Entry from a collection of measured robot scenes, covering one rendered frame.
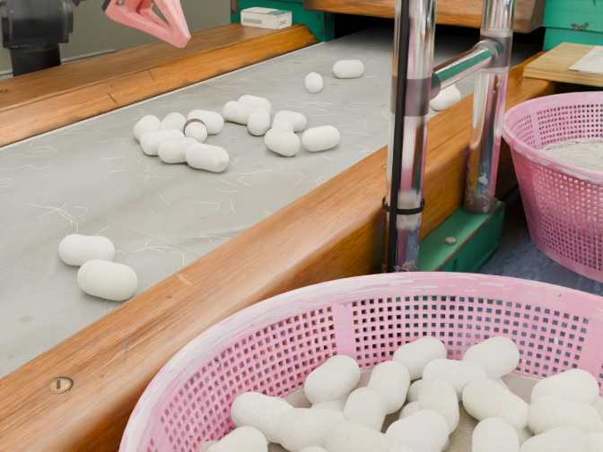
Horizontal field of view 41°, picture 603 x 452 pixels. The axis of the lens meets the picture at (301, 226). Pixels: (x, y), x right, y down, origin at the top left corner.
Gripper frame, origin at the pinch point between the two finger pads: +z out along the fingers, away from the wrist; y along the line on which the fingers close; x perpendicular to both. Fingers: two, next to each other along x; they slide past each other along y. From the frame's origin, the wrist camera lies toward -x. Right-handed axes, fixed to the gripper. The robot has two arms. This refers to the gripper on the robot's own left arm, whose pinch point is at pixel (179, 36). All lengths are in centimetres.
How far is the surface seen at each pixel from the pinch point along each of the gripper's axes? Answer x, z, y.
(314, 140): -5.5, 16.6, -2.9
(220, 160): -3.3, 13.9, -11.2
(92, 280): -7.4, 18.6, -31.1
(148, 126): 2.8, 6.1, -8.3
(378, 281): -17.7, 28.7, -25.4
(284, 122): -3.4, 13.3, -1.4
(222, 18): 86, -60, 141
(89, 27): 134, -102, 147
